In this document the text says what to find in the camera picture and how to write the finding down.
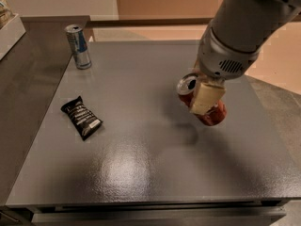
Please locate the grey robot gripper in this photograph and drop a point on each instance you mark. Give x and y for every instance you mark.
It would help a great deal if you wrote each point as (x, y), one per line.
(219, 58)

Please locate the red coke can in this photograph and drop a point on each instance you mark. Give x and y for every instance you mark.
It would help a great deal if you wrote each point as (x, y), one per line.
(185, 90)

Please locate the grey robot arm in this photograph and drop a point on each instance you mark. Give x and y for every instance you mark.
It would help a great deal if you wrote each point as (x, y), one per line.
(232, 42)

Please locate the blue silver energy drink can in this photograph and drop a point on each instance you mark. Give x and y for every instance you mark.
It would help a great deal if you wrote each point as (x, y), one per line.
(78, 44)

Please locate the black snack packet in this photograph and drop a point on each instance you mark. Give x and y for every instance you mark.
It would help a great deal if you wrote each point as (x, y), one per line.
(83, 119)

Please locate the dark side counter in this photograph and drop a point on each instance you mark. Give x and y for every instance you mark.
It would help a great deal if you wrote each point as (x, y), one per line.
(29, 76)

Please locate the white box with items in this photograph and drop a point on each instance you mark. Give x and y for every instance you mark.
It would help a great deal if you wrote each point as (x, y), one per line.
(11, 28)

